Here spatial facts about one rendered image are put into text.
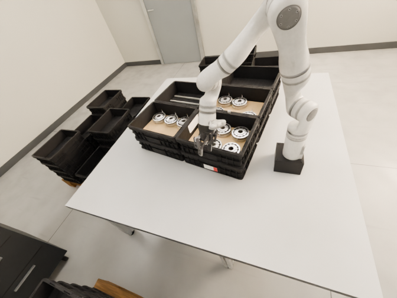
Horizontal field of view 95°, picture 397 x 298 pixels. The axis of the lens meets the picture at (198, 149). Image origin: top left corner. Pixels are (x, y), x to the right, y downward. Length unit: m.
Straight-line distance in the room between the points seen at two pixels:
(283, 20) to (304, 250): 0.84
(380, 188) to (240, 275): 1.37
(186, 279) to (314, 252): 1.00
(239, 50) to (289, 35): 0.14
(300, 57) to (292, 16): 0.13
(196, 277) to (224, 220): 0.77
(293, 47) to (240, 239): 0.78
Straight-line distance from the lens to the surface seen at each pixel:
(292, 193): 1.07
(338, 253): 1.01
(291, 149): 1.00
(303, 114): 0.85
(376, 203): 2.08
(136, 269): 1.84
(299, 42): 0.64
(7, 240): 1.83
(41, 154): 2.48
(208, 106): 0.74
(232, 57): 0.65
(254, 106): 1.34
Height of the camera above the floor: 1.62
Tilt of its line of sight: 46 degrees down
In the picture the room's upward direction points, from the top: 17 degrees counter-clockwise
